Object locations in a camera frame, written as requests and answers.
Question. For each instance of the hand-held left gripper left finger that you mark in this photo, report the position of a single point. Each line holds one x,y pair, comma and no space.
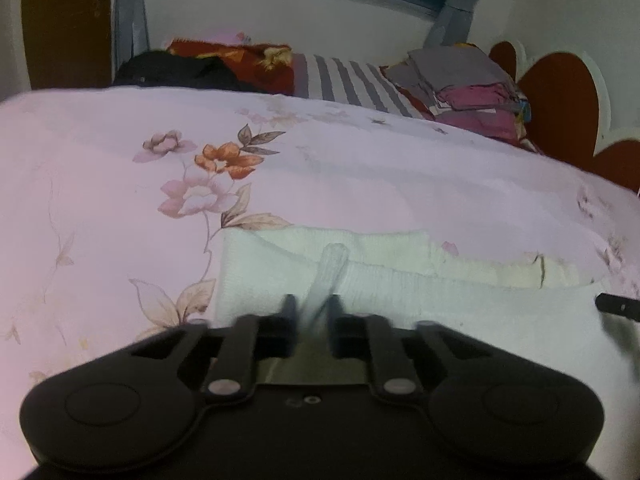
289,312

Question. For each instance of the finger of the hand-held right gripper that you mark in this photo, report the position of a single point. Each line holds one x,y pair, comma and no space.
617,305

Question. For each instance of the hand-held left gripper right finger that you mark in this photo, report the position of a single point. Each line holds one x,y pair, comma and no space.
334,312

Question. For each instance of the white long-sleeve shirt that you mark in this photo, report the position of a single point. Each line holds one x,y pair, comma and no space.
400,285

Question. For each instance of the stack of folded clothes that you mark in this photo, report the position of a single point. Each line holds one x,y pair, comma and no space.
465,90

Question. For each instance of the pink floral bed sheet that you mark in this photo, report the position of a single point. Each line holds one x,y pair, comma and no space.
125,200

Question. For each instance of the brown heart-shaped headboard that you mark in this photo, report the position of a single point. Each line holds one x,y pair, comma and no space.
560,100

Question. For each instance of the grey striped pillow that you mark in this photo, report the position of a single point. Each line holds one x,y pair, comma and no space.
350,82

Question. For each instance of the red floral blanket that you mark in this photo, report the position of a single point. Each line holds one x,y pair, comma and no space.
250,62

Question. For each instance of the black cloth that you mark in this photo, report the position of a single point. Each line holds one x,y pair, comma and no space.
170,72

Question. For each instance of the pink pillow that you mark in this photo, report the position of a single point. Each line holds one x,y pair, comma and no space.
227,36

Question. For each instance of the grey curtain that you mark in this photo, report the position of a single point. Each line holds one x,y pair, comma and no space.
457,5
131,15

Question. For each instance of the brown wooden door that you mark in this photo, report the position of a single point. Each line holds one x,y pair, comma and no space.
65,25

